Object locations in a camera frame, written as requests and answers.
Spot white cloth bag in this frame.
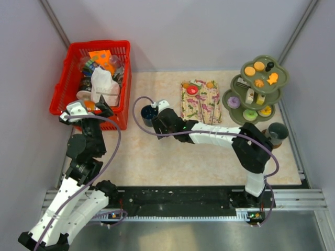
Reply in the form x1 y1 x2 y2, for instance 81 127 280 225
91 67 120 107

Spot green frosted donut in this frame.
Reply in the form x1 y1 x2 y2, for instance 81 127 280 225
243 109 258 121

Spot orange dotted box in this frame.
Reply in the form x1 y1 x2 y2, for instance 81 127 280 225
88 50 115 75

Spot white cream cake slice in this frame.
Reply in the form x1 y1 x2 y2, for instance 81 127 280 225
245 88 254 104

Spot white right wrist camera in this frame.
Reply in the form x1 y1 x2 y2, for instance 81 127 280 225
150 99 170 113

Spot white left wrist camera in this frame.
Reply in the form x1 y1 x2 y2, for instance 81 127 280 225
59 100 89 124

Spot green three-tier dessert stand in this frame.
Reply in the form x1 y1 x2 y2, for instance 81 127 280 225
222 55 289 125

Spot round tan cracker biscuit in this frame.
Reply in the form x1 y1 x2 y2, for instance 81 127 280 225
244 66 256 76

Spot dark green mug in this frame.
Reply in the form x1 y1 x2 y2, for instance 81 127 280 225
265 122 289 146

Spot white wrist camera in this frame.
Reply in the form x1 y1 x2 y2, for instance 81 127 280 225
150 99 170 113
59 100 89 124

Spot black cylindrical can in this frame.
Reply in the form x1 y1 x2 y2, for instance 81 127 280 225
78 76 92 92

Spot red round donut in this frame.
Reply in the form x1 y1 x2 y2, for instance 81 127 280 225
186 85 199 97

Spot chocolate cake slice with cherry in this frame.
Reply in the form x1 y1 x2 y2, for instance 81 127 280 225
237 82 250 89

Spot stainless steel food tongs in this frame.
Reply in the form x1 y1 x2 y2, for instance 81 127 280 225
198 95 215 124

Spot purple frosted donut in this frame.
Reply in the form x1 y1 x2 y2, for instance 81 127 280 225
227 96 240 109

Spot dark blue mug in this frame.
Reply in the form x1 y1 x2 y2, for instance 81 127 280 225
140 105 159 128

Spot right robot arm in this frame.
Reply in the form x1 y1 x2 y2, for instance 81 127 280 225
151 108 273 207

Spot floral rectangular serving tray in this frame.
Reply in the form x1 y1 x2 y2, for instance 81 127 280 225
180 79 222 125

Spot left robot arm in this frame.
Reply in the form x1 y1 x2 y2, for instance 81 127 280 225
18 96 119 250

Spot yellow square cake piece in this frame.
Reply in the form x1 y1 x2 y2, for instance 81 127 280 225
256 94 266 105

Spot red plastic basket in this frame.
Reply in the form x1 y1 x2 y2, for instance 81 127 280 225
49 40 131 130

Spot brown wooden coaster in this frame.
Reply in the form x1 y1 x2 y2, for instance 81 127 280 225
262 129 283 149

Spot yellow frosted donut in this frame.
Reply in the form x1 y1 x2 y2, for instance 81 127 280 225
258 106 272 117

